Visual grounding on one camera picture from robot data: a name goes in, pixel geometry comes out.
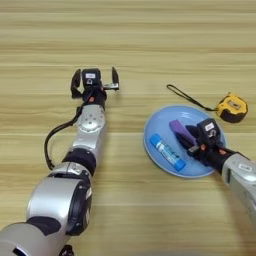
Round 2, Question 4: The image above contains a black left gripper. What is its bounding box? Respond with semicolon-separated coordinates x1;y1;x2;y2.
70;66;120;110

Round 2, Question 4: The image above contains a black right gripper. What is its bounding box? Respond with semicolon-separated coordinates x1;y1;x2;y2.
175;124;236;175

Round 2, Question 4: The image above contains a yellow black tape measure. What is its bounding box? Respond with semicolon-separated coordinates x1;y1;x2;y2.
166;83;250;124

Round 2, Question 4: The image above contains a black box with white label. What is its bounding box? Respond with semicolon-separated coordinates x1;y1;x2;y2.
196;117;222;147

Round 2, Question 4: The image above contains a blue glue stick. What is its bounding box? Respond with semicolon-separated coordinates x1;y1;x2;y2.
148;133;187;173

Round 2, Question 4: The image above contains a light blue round plate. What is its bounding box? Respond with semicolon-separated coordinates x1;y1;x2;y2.
142;104;228;180

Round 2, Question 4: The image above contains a black robot torso part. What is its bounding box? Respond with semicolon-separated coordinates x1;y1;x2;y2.
59;244;75;256

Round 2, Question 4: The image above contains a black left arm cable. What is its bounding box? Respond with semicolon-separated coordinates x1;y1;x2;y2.
43;101;88;171

